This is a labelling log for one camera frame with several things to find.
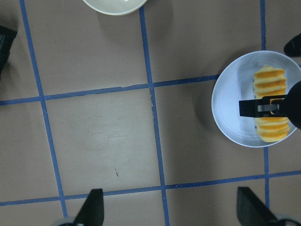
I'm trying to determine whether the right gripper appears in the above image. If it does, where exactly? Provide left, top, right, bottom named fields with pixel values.
left=239, top=82, right=301, bottom=129

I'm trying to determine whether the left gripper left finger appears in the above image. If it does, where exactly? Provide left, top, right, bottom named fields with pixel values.
left=73, top=189, right=104, bottom=226

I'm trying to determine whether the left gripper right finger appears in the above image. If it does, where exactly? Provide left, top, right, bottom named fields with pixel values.
left=236, top=186, right=282, bottom=226

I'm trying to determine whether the blue plate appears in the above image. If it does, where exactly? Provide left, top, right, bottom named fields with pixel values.
left=211, top=50, right=301, bottom=148

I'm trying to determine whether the cream bowl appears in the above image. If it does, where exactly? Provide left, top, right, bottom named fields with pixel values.
left=83, top=0, right=147, bottom=16

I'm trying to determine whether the black dish rack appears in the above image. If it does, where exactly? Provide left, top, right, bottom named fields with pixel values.
left=0, top=26, right=17, bottom=72

